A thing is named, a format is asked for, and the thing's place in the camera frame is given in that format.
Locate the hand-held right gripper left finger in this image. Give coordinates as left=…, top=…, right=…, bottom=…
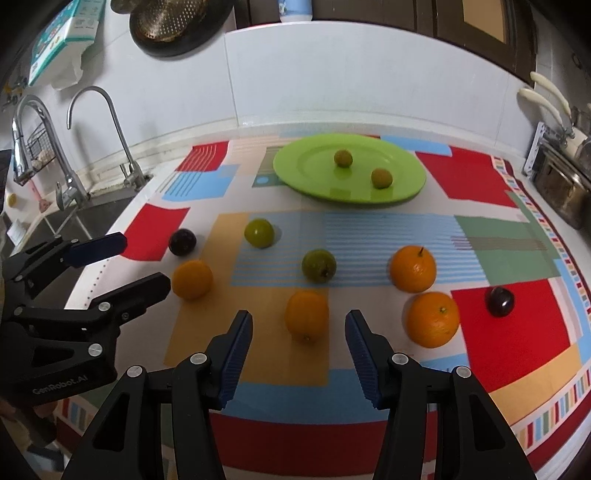
left=60, top=310, right=254, bottom=480

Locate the yellow wall hook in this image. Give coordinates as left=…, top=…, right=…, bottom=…
left=2, top=76, right=28, bottom=104

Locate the metal colander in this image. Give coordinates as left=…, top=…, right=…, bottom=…
left=129, top=0, right=208, bottom=43

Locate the colourful patterned tablecloth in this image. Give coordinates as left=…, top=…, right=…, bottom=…
left=55, top=134, right=591, bottom=480

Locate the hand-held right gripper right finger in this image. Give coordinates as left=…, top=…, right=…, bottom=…
left=345, top=310, right=539, bottom=480

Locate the black round pan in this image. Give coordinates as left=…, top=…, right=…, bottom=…
left=128, top=0, right=232, bottom=58

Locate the tissue box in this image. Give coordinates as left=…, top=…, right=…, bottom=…
left=28, top=0, right=107, bottom=86

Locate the dark purple plum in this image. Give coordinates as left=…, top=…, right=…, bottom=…
left=485, top=286, right=515, bottom=318
left=168, top=228, right=198, bottom=257

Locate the black wire basket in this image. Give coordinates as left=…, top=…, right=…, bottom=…
left=21, top=131, right=58, bottom=169

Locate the cream-handled knife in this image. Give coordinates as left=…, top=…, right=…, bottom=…
left=531, top=71, right=573, bottom=114
left=517, top=88, right=561, bottom=125

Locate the thin chrome gooseneck faucet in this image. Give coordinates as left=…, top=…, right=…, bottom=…
left=67, top=86, right=149, bottom=191

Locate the white and blue bottle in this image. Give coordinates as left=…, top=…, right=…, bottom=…
left=277, top=0, right=314, bottom=23

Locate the green round fruit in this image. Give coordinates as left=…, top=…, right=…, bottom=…
left=301, top=249, right=338, bottom=284
left=244, top=218, right=275, bottom=249

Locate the chrome pull-down faucet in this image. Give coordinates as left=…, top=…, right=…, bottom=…
left=11, top=95, right=90, bottom=212

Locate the small orange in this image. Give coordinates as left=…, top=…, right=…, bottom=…
left=285, top=290, right=330, bottom=343
left=172, top=260, right=214, bottom=301

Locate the large orange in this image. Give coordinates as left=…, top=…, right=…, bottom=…
left=406, top=292, right=461, bottom=348

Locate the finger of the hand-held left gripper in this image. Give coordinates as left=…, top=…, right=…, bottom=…
left=9, top=272, right=171, bottom=356
left=0, top=232, right=127, bottom=301

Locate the orange with stem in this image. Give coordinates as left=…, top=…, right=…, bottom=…
left=390, top=246, right=437, bottom=293

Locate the green plate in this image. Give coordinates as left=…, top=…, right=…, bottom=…
left=272, top=133, right=428, bottom=205

